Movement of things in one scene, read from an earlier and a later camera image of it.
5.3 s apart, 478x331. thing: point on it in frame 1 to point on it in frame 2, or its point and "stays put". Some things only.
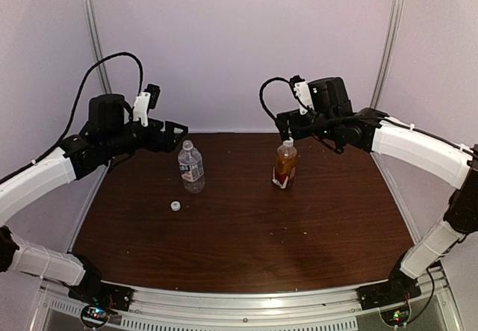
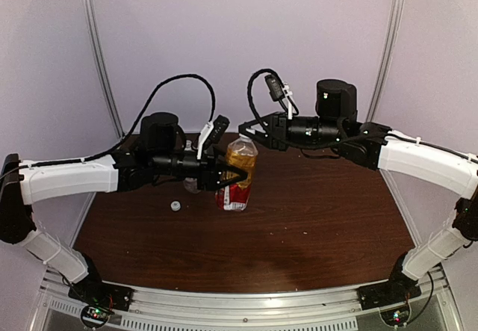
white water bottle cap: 175,205 stays put
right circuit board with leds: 396,317 stays put
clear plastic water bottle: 191,168 stays put
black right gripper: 282,122 to 278,139
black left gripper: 166,144 to 209,176
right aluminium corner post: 389,45 stays put
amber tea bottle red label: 284,169 to 242,155
